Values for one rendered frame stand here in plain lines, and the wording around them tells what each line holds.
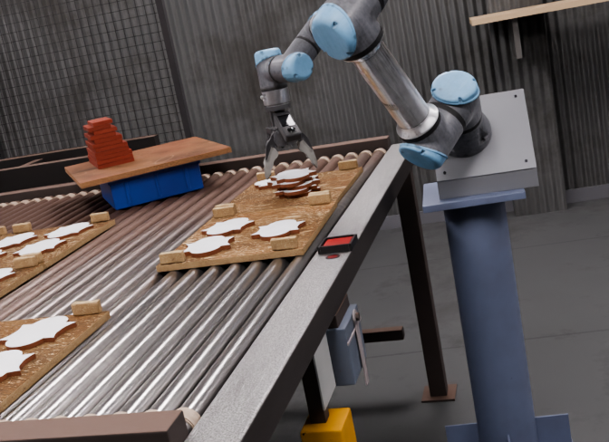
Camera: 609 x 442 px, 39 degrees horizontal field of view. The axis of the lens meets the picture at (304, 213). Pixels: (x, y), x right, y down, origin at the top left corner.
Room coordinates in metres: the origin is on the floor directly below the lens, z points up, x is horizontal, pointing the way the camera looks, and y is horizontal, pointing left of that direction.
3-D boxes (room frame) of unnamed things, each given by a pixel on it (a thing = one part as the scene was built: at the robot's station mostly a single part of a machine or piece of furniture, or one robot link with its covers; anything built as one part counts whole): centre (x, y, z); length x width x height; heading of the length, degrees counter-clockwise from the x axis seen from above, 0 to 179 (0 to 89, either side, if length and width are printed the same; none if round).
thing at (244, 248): (2.07, 0.13, 0.93); 0.41 x 0.35 x 0.02; 165
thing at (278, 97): (2.44, 0.02, 1.21); 0.08 x 0.08 x 0.05
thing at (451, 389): (2.91, -0.36, 0.43); 0.12 x 0.12 x 0.85; 74
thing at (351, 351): (1.66, -0.01, 0.77); 0.14 x 0.11 x 0.18; 164
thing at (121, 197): (2.95, 0.50, 0.97); 0.31 x 0.31 x 0.10; 18
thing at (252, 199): (2.48, 0.02, 0.93); 0.41 x 0.35 x 0.02; 163
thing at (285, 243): (1.85, 0.06, 0.95); 0.06 x 0.02 x 0.03; 75
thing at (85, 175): (3.02, 0.51, 1.03); 0.50 x 0.50 x 0.02; 18
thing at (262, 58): (2.44, 0.01, 1.29); 0.09 x 0.08 x 0.11; 33
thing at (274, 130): (2.45, 0.02, 1.13); 0.09 x 0.08 x 0.12; 15
